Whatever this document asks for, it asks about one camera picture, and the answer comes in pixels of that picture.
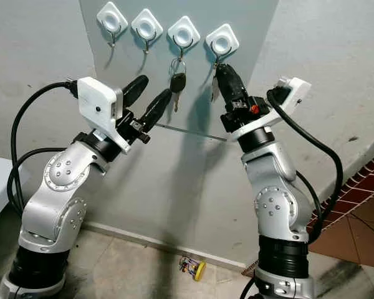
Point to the small yellow toy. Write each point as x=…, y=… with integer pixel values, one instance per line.
x=198, y=270

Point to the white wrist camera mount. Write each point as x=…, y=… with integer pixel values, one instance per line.
x=96, y=99
x=299, y=87

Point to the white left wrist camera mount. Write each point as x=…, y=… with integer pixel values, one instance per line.
x=96, y=99

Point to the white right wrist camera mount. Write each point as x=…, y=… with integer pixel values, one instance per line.
x=299, y=87

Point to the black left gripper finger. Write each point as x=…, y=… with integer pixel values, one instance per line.
x=157, y=109
x=135, y=88

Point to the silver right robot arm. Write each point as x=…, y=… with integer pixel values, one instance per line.
x=277, y=212

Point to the white square wall hook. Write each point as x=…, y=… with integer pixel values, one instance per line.
x=184, y=32
x=147, y=26
x=222, y=42
x=112, y=18

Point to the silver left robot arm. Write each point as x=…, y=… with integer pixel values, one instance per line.
x=53, y=212

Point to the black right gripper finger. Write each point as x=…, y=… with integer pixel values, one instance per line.
x=241, y=92
x=227, y=87

